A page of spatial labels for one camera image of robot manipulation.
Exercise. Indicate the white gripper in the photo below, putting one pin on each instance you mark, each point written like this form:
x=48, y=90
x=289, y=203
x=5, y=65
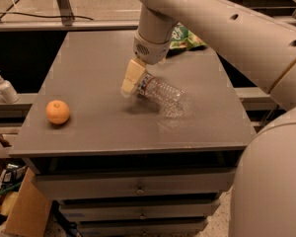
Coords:
x=150, y=50

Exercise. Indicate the clear plastic water bottle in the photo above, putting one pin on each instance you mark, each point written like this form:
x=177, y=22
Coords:
x=169, y=98

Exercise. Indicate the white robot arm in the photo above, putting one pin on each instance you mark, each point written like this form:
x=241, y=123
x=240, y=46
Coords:
x=263, y=201

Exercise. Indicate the white pump dispenser bottle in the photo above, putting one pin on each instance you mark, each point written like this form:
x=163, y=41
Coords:
x=7, y=91

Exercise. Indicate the green snack bag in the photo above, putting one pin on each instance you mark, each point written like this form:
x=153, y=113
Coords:
x=183, y=39

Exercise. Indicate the orange fruit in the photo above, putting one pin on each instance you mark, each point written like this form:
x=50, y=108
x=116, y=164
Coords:
x=57, y=112

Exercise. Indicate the grey drawer cabinet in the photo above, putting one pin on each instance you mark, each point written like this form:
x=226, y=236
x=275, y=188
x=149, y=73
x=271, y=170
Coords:
x=117, y=166

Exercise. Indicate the brown cardboard box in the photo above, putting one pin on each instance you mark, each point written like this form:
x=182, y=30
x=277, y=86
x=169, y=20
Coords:
x=24, y=210

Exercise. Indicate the metal frame railing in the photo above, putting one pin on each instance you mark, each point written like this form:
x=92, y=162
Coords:
x=56, y=20

